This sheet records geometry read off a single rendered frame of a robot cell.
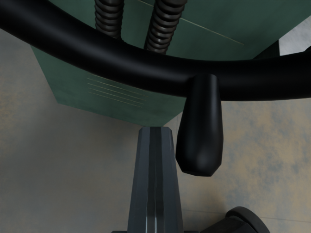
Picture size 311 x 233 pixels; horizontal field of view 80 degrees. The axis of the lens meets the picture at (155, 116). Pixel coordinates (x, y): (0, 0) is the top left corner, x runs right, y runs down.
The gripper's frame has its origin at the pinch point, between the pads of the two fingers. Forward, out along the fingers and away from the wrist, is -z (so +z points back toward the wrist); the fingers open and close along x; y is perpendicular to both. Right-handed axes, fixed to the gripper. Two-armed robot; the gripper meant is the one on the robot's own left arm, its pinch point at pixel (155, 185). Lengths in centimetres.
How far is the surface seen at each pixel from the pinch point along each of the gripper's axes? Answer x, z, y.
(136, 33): -3.4, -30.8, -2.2
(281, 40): 20.3, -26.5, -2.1
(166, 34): 1.0, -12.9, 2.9
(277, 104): 76, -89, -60
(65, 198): -32, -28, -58
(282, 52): 19.9, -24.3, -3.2
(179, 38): 4.2, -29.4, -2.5
